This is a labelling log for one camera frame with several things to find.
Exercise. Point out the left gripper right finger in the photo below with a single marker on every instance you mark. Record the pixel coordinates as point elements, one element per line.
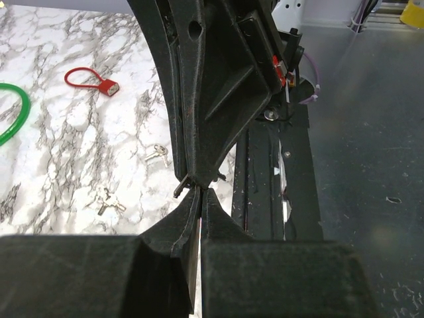
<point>245,277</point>

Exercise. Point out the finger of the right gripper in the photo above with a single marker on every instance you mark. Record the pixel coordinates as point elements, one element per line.
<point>227,55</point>
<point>166,27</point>

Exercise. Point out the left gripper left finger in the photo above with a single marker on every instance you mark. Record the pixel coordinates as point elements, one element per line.
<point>148,275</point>

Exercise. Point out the small dark key set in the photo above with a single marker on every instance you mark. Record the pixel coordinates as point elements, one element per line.
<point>202,180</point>

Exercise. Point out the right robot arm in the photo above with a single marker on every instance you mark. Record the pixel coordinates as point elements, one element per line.
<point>291,20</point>

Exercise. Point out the silver key pair right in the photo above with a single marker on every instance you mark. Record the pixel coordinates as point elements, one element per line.
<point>160,151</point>

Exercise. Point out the yellow tape roll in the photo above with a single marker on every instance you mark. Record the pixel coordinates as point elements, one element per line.
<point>413,14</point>

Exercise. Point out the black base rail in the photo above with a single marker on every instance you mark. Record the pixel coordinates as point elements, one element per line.
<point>275,192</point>

